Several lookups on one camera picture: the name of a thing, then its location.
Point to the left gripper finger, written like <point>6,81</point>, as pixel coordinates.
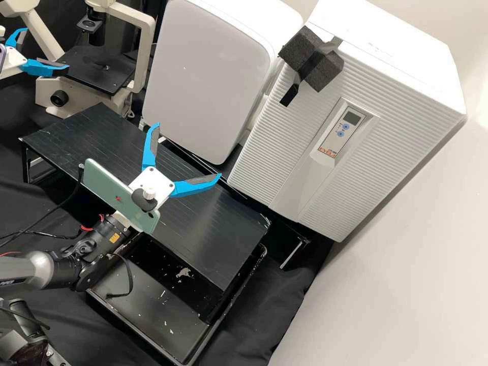
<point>14,36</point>
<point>38,68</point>

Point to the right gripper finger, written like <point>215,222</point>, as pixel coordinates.
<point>149,158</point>
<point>183,188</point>

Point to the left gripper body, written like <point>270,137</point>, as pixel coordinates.
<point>15,63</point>

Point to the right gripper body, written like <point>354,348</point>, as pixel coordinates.
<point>152,179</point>

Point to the incubator door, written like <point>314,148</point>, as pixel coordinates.
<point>400,152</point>

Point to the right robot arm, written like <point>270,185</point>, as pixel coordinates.
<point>34,267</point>

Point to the white incubator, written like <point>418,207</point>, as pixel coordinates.
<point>381,26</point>

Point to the black platform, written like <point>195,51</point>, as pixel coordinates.
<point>284,228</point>
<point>213,228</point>

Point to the white box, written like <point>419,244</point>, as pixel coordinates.
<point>206,76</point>

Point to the cream microscope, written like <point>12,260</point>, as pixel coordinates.
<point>143,34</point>

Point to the black tray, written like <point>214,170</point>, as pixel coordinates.
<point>152,312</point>

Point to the right wrist camera phone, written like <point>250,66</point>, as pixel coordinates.
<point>110,183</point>

